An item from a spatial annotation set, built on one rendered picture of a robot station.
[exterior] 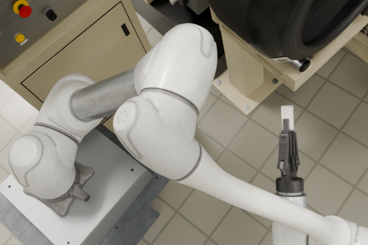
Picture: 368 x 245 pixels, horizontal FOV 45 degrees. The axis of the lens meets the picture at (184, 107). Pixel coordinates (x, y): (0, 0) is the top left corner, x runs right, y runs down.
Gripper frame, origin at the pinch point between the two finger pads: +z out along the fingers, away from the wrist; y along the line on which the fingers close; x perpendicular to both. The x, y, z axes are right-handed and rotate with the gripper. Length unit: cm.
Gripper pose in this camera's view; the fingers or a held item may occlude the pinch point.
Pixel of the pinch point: (287, 118)
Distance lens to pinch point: 126.5
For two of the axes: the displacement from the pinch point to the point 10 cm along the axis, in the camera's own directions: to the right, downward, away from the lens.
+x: 8.6, -0.4, -5.1
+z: -0.3, -10.0, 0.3
